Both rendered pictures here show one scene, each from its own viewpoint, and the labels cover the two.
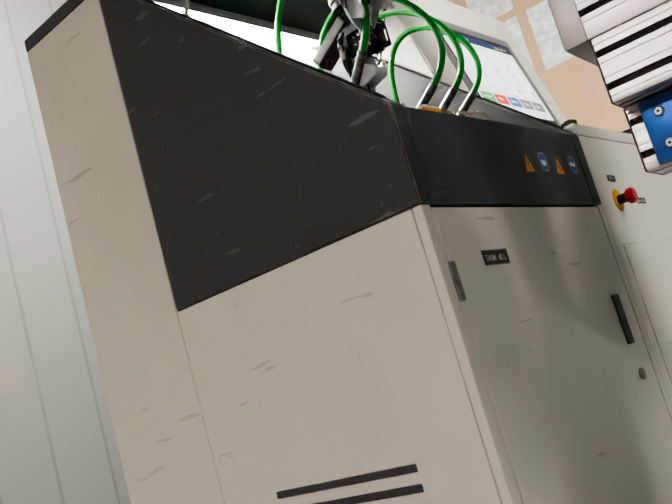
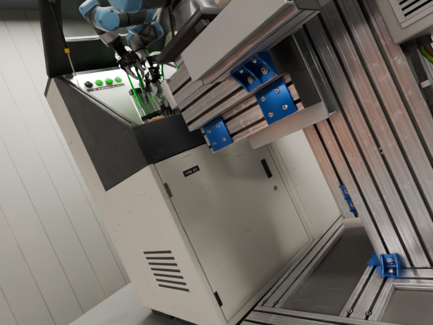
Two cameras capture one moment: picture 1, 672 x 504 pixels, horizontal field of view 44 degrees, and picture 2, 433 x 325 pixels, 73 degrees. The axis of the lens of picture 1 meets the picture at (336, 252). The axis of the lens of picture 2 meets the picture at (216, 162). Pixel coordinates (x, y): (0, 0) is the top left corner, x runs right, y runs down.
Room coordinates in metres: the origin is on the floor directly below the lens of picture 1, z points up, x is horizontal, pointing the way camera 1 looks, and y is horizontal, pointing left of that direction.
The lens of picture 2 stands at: (0.14, -0.63, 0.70)
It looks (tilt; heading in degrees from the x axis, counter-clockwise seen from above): 1 degrees down; 13
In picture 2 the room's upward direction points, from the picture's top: 25 degrees counter-clockwise
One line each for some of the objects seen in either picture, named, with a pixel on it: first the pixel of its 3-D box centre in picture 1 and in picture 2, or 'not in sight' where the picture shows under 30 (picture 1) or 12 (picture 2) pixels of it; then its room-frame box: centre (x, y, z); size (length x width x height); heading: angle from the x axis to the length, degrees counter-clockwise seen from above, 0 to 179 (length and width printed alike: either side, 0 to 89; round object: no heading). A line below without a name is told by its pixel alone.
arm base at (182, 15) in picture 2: not in sight; (197, 17); (0.98, -0.56, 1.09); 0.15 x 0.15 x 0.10
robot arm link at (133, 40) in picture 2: not in sight; (136, 42); (1.60, -0.17, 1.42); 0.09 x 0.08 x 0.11; 83
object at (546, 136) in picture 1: (504, 167); (203, 125); (1.46, -0.34, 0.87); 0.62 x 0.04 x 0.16; 142
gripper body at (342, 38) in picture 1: (358, 28); (149, 70); (1.59, -0.17, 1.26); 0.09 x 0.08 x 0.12; 52
